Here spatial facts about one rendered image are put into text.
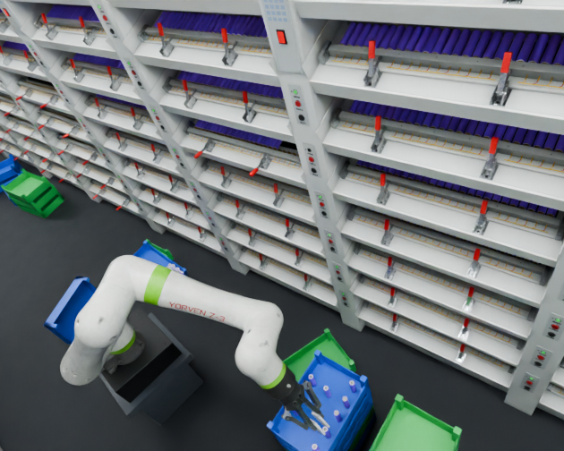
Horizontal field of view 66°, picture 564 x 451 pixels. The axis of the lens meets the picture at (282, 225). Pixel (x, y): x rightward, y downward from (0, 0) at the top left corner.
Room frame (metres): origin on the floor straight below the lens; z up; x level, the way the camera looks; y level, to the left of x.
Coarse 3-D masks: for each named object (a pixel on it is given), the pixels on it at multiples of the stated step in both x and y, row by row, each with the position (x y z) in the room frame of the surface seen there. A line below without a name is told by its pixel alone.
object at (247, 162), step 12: (192, 120) 1.54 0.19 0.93; (180, 132) 1.49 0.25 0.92; (180, 144) 1.48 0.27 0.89; (192, 144) 1.44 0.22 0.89; (204, 144) 1.40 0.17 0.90; (216, 144) 1.37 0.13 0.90; (204, 156) 1.40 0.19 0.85; (216, 156) 1.32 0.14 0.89; (228, 156) 1.29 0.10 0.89; (240, 156) 1.26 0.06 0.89; (252, 156) 1.23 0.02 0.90; (252, 168) 1.19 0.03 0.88; (276, 168) 1.13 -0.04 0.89; (288, 168) 1.10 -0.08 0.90; (300, 168) 1.08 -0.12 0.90; (288, 180) 1.08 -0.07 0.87; (300, 180) 1.04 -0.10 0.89
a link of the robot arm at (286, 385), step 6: (288, 372) 0.56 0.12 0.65; (288, 378) 0.54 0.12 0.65; (294, 378) 0.55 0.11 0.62; (282, 384) 0.53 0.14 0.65; (288, 384) 0.53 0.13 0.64; (294, 384) 0.53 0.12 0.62; (264, 390) 0.54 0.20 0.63; (270, 390) 0.53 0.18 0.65; (276, 390) 0.52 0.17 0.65; (282, 390) 0.52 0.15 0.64; (288, 390) 0.52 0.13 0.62; (270, 396) 0.53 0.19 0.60; (276, 396) 0.52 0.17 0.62; (282, 396) 0.51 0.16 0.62
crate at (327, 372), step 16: (320, 352) 0.71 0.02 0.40; (320, 368) 0.69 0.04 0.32; (336, 368) 0.67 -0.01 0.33; (320, 384) 0.64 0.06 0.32; (336, 384) 0.62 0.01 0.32; (368, 384) 0.57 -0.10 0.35; (320, 400) 0.58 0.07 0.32; (336, 400) 0.57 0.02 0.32; (352, 400) 0.55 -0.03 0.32; (352, 416) 0.50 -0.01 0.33; (272, 432) 0.53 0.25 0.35; (288, 432) 0.52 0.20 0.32; (304, 432) 0.50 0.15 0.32; (336, 432) 0.47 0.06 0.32; (304, 448) 0.46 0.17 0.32; (320, 448) 0.44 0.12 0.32
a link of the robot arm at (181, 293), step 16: (176, 272) 0.87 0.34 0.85; (176, 288) 0.81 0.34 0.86; (192, 288) 0.80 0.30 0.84; (208, 288) 0.81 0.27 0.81; (160, 304) 0.79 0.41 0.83; (176, 304) 0.78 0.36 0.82; (192, 304) 0.77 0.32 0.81; (208, 304) 0.76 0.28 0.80; (224, 304) 0.75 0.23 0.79; (240, 304) 0.74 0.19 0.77; (256, 304) 0.74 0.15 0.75; (272, 304) 0.74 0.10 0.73; (224, 320) 0.72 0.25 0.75; (240, 320) 0.71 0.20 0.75; (256, 320) 0.68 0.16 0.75; (272, 320) 0.68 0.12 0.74
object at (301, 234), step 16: (224, 208) 1.45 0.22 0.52; (240, 208) 1.38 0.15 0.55; (256, 208) 1.35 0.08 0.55; (256, 224) 1.29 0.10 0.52; (272, 224) 1.25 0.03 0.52; (288, 224) 1.17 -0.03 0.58; (304, 224) 1.16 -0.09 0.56; (288, 240) 1.15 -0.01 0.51; (304, 240) 1.12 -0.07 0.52; (320, 240) 1.08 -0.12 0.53; (320, 256) 1.05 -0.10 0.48
